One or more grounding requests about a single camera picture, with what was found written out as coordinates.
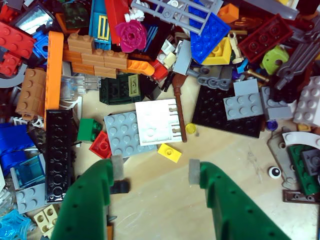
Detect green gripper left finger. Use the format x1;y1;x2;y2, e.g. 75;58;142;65
50;154;125;240

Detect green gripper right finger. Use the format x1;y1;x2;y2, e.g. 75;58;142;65
188;158;292;240

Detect small black Lego piece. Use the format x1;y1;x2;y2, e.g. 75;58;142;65
109;178;131;195

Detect tan Lego brick with holes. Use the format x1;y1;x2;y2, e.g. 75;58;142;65
33;204;60;239

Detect round white eye Lego tile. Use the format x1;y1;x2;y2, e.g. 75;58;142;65
267;165;282;180

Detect grey two-by-two Lego plate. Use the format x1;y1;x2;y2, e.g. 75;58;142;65
15;183;48;214

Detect long black Lego plate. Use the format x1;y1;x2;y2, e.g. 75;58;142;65
45;109;75;203

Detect small red Lego plate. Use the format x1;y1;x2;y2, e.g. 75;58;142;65
88;130;113;160

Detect transparent light blue Lego brick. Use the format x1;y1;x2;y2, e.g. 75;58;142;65
10;153;46;190

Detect green Lego plate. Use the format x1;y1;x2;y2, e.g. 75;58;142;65
286;144;320;196

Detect transparent blue Lego web piece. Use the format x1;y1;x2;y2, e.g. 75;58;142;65
0;208;33;240

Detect light grey studded Lego plate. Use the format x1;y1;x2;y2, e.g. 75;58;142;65
103;111;158;159

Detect small yellow flat Lego plate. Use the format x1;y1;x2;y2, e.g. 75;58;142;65
157;143;183;164

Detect blue Lego curved piece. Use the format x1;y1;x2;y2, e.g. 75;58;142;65
0;122;36;173

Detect white curved Lego arch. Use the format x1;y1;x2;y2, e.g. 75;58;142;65
281;131;320;151

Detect large black Lego plate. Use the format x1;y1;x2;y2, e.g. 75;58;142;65
191;85;265;139

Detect grey two-by-three Lego plate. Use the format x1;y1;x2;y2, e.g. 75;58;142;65
223;92;264;121

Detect white hinged Lego plate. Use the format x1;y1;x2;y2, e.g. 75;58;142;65
134;98;183;147

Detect dark green Lego brick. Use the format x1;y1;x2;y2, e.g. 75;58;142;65
99;73;144;106

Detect transparent clear Lego brick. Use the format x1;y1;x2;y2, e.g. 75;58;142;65
60;75;102;95

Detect brown Lego broom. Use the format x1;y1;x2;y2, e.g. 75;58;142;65
172;73;188;143

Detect brown rounded Lego brick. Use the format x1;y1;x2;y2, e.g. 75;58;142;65
15;68;48;120

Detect white Lego brick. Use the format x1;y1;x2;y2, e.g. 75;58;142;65
292;75;320;128

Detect grey Lego technic connector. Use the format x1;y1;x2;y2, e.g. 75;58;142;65
191;65;233;91

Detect long orange Lego beam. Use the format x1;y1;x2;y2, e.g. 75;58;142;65
43;31;65;126

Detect tan masonry Lego brick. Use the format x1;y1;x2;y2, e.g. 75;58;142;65
66;32;129;79

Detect lime green Lego piece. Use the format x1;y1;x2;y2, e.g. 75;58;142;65
260;44;290;76

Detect yellow Lego slope brick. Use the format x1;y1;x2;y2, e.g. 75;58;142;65
201;36;233;66

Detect dark red Lego plate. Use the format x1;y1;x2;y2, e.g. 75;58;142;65
237;13;294;64

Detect blue wedge Lego plate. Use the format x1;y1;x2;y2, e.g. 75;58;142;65
189;12;232;65

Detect magenta Lego flower piece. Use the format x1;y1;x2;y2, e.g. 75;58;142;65
114;19;149;54

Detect red two-by-four Lego brick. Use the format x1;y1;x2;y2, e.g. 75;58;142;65
0;21;37;60

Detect grey Lego fence grille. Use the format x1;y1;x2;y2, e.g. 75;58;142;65
130;0;224;36

